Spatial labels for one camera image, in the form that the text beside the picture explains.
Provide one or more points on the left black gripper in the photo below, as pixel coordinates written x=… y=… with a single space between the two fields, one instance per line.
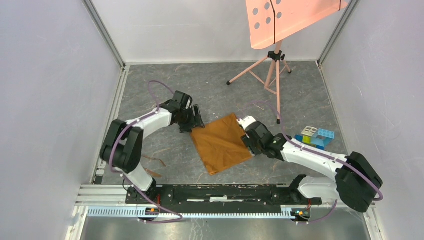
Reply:
x=195 y=121

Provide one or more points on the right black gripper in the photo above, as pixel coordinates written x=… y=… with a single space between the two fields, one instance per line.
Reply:
x=247 y=142

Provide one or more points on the orange cloth napkin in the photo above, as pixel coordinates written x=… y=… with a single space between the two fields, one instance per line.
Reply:
x=219 y=144

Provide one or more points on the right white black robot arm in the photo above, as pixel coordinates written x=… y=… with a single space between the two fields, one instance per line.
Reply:
x=350 y=179

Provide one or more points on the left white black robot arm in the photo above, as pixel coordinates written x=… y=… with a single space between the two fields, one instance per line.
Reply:
x=122 y=146

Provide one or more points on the yellow green toy block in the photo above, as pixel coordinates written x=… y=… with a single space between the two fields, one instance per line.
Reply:
x=307 y=140

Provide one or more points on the blue toy brick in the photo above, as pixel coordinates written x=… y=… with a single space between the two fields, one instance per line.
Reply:
x=320 y=139

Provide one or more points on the pink music stand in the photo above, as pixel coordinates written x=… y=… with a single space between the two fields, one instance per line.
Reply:
x=272 y=21

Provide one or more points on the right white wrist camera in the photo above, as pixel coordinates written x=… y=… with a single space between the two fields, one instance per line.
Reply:
x=245 y=122

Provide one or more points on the white toy window frame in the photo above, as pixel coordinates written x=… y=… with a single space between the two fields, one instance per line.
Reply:
x=309 y=131

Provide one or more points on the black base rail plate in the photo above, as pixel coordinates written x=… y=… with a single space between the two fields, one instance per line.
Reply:
x=228 y=198

